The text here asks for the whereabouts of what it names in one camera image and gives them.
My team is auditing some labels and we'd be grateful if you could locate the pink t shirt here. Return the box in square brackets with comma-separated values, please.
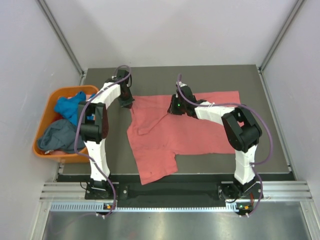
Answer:
[127, 95, 235, 185]

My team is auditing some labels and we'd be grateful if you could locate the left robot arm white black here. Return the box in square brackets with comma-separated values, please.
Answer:
[76, 66, 135, 200]

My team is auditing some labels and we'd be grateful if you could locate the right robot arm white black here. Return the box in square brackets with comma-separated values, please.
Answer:
[167, 83, 262, 198]

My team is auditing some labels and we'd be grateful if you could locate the grey blue t shirt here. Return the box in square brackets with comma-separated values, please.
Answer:
[36, 119, 77, 154]

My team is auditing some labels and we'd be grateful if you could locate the orange plastic bin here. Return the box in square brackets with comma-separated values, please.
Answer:
[32, 85, 99, 164]

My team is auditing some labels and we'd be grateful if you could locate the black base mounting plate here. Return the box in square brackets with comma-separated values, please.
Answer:
[98, 181, 262, 207]

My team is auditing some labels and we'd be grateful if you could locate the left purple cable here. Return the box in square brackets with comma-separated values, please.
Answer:
[73, 65, 132, 217]

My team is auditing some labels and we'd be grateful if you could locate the right aluminium frame post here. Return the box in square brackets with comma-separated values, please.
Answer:
[257, 0, 307, 75]

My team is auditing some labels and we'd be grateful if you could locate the aluminium frame post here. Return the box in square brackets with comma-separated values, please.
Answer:
[35, 0, 86, 86]
[257, 0, 307, 75]

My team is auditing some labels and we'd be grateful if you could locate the slotted cable duct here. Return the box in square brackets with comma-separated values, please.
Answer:
[50, 202, 240, 213]

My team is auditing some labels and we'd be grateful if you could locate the left aluminium frame post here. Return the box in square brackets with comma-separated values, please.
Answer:
[35, 0, 86, 86]

